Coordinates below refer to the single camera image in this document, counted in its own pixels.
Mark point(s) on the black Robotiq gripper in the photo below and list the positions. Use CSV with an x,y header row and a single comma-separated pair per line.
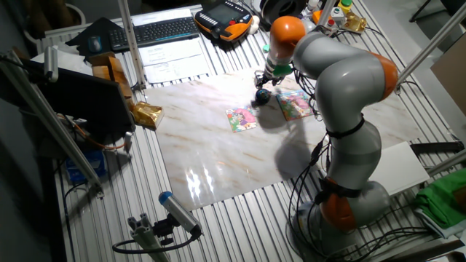
x,y
263,77

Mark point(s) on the black puck with blue sticker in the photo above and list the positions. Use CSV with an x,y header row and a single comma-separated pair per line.
x,y
263,97

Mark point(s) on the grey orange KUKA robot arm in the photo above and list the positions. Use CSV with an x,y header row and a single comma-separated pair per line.
x,y
346,83

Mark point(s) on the colourful cartoon jigsaw puzzle board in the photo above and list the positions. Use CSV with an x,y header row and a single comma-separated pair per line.
x,y
241,119
295,105

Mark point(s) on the white rounded plastic toy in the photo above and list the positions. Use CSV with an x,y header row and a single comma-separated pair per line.
x,y
255,24

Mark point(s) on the orange black teach pendant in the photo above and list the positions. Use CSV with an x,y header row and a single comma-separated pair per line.
x,y
224,18

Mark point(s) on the black filament spool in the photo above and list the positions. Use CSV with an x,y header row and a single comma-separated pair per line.
x,y
284,9

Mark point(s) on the printed white paper sheet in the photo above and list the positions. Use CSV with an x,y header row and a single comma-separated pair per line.
x,y
178,71
169,51

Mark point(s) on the orange plastic item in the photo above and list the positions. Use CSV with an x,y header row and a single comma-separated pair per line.
x,y
316,16

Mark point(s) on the grey box with red button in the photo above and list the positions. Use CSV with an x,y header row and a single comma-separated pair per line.
x,y
330,26

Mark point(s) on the white bottle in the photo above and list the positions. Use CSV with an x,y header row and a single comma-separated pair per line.
x,y
313,4

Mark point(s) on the yellow box with green button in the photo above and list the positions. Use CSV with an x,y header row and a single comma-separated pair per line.
x,y
345,6

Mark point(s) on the gold foil bag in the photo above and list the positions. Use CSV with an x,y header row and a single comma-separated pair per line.
x,y
145,114

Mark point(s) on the black computer keyboard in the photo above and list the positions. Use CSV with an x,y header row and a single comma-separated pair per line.
x,y
154,32

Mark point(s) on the brown cardboard boxes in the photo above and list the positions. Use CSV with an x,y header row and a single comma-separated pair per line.
x,y
113,71

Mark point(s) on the flat white box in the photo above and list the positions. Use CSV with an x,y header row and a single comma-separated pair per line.
x,y
397,167

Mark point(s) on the black monitor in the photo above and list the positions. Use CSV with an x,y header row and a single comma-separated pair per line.
x,y
91,105

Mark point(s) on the dark computer mouse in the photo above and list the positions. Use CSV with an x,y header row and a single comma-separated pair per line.
x,y
95,44

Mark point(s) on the black metal bar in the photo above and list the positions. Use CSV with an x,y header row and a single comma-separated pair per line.
x,y
437,147

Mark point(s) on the black mouse pad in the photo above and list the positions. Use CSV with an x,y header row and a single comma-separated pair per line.
x,y
78,40

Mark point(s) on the brown cardboard panel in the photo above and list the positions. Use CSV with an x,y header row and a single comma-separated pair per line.
x,y
451,76

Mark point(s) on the plain white sheet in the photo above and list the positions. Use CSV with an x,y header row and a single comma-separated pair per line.
x,y
69,62

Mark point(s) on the blue box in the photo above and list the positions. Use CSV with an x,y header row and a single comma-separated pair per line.
x,y
85,167

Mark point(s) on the white round chair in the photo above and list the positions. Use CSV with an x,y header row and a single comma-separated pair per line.
x,y
78,12

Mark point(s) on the black chair base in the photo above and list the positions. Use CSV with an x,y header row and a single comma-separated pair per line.
x,y
455,7

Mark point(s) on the green cloth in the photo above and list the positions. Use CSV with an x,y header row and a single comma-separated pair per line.
x,y
442,198

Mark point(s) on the green printed wrist mount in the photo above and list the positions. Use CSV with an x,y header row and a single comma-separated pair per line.
x,y
283,70

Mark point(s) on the aluminium profile post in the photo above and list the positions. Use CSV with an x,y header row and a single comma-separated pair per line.
x,y
426,49
325,12
132,43

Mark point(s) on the small grey switch box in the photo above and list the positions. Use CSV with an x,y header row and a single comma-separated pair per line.
x,y
336,14

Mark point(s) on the silver camera with blue cap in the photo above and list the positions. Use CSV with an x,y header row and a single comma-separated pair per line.
x,y
180,213

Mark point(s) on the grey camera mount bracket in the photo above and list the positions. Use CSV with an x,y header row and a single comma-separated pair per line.
x,y
145,236

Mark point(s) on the aluminium frame beam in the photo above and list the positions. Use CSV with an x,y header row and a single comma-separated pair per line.
x,y
47,120
448,162

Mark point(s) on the silver bar camera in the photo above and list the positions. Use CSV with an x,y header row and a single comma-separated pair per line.
x,y
51,63

